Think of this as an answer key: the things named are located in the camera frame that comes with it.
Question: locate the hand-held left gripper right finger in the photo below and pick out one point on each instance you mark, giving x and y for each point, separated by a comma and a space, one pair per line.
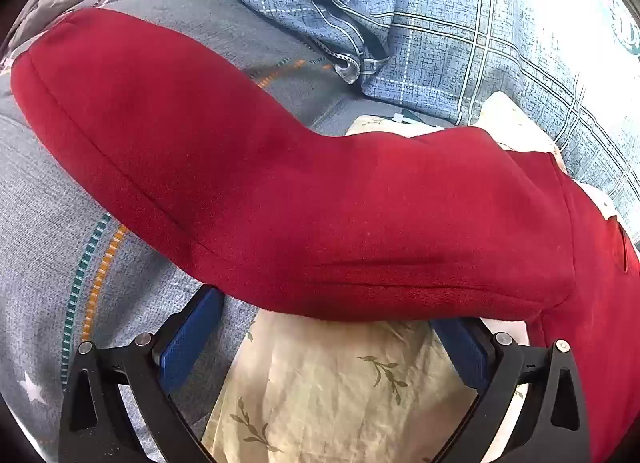
465, 354

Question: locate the grey-blue striped bed sheet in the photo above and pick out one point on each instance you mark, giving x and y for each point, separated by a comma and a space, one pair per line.
40, 243

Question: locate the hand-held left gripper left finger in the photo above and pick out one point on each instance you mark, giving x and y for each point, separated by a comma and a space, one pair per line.
192, 335

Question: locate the blue plaid quilt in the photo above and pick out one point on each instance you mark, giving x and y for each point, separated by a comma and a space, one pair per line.
450, 18

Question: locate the cream floral cloth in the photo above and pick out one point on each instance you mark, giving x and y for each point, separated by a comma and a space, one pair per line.
325, 393

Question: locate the red fleece garment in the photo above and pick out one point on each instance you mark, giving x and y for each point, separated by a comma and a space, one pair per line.
300, 193

